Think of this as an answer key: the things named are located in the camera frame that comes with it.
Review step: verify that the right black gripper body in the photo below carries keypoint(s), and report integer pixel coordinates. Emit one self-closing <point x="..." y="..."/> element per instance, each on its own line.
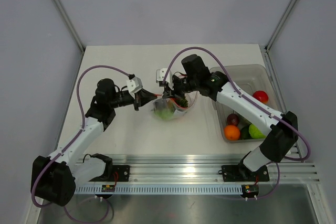
<point x="189" y="84"/>

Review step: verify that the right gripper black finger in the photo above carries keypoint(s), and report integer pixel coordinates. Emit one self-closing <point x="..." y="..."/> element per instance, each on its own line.
<point x="168" y="91"/>
<point x="178" y="94"/>

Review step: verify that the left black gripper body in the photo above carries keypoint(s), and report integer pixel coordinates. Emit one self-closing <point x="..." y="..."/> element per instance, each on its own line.
<point x="121" y="99"/>

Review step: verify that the plastic pineapple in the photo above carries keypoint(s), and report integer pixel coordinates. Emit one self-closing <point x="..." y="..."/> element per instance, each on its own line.
<point x="180" y="103"/>

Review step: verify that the clear orange zip top bag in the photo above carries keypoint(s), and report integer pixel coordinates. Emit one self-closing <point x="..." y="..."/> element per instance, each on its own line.
<point x="178" y="112"/>

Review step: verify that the green grape bunch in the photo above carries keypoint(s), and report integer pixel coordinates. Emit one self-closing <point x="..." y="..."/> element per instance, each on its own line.
<point x="165" y="114"/>

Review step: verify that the dark purple plum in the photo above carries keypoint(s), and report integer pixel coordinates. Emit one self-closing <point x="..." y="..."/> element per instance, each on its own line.
<point x="159" y="105"/>

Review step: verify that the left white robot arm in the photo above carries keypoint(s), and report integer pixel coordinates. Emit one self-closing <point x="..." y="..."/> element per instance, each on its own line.
<point x="56" y="177"/>

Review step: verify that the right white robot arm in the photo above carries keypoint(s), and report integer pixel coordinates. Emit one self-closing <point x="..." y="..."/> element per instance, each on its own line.
<point x="280" y="130"/>

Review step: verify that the clear plastic food bin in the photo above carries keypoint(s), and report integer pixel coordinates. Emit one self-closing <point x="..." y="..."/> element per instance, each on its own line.
<point x="248" y="79"/>

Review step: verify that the dark red apple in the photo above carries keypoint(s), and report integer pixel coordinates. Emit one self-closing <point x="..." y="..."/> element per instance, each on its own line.
<point x="232" y="119"/>

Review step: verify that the green netted melon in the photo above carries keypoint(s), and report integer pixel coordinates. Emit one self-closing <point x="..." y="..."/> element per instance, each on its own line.
<point x="244" y="120"/>

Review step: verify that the orange fruit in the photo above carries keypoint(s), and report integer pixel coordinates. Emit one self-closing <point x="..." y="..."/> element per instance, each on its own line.
<point x="232" y="133"/>

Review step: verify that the red tomato lower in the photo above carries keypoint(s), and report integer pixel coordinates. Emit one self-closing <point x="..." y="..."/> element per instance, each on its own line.
<point x="261" y="96"/>

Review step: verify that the green lime apple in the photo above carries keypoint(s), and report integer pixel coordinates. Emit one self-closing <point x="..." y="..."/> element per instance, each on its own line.
<point x="255" y="133"/>

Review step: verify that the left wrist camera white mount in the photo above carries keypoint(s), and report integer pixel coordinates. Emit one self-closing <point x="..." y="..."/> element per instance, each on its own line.
<point x="134" y="84"/>

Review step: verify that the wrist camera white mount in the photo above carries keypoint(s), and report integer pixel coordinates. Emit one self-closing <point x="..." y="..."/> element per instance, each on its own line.
<point x="164" y="78"/>
<point x="134" y="84"/>

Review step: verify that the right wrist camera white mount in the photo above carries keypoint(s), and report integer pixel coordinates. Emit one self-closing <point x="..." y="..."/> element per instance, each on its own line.
<point x="164" y="78"/>

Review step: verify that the aluminium mounting rail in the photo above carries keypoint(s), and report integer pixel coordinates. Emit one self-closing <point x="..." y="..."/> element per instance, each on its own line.
<point x="201" y="169"/>

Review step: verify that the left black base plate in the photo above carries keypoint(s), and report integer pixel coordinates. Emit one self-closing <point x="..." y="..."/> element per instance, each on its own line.
<point x="118" y="173"/>

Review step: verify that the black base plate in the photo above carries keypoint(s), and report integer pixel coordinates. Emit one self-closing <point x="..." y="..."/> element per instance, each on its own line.
<point x="239" y="173"/>
<point x="118" y="173"/>

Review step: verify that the white slotted cable duct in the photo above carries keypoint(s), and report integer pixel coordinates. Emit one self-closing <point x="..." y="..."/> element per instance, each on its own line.
<point x="192" y="189"/>

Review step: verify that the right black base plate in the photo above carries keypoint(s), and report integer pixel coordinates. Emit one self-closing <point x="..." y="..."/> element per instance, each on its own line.
<point x="239" y="173"/>

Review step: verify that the left aluminium frame post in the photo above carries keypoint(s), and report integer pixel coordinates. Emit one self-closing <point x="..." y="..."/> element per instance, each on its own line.
<point x="69" y="25"/>

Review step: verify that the aluminium frame post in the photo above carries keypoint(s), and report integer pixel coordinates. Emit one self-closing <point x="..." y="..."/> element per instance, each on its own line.
<point x="281" y="24"/>
<point x="69" y="25"/>

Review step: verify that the right aluminium frame post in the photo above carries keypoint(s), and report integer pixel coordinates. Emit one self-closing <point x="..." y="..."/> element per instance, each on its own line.
<point x="281" y="24"/>

